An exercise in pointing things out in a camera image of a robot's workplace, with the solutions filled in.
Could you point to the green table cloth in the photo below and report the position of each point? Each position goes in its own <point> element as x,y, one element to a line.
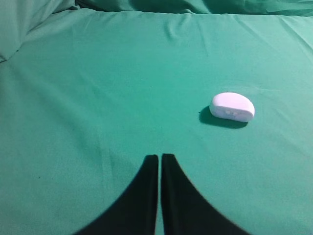
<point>89,94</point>

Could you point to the green backdrop curtain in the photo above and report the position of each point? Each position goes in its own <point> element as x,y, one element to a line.
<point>19,17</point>

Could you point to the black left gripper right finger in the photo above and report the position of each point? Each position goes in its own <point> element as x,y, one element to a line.
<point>184,210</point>

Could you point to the white bluetooth earphone case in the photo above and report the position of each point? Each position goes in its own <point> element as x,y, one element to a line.
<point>232,106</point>

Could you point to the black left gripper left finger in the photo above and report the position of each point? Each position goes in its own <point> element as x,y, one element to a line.
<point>135,210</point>

